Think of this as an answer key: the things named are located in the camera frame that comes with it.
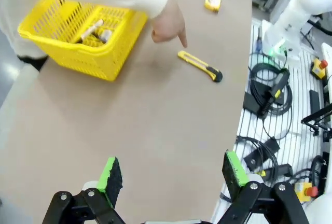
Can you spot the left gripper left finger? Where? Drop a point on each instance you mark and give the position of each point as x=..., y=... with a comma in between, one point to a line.
x=111, y=182

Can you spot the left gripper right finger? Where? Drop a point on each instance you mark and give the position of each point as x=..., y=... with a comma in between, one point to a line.
x=233, y=174

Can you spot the white pen with black cap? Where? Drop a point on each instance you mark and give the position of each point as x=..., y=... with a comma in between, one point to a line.
x=92, y=29

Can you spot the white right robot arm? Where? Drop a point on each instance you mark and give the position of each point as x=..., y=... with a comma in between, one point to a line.
x=293, y=14

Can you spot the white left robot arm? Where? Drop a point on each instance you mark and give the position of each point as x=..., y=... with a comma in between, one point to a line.
x=324, y=209

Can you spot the yellow plastic shopping basket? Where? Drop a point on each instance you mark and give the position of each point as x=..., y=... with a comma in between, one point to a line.
x=85, y=60

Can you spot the person in white cardigan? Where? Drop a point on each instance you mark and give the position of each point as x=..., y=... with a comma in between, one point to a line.
x=10, y=34

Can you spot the person's right hand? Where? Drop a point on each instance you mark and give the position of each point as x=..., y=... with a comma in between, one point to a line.
x=169, y=21

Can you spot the black power brick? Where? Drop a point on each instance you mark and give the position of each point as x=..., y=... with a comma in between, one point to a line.
x=251, y=103

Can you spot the yellow emergency stop box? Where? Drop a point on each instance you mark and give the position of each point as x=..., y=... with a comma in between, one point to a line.
x=318, y=69
x=306, y=193

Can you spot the black handheld device yellow label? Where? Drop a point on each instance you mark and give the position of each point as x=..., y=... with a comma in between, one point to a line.
x=278, y=84

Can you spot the black flat box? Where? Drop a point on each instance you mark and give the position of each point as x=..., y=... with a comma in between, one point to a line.
x=314, y=101

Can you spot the yellow black utility knife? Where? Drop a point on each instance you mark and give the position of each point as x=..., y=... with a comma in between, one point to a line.
x=199, y=66

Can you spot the yellow tape measure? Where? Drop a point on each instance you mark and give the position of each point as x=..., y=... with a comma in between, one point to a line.
x=212, y=4

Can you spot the white slatted base plate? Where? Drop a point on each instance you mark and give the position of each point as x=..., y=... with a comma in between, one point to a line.
x=298, y=130

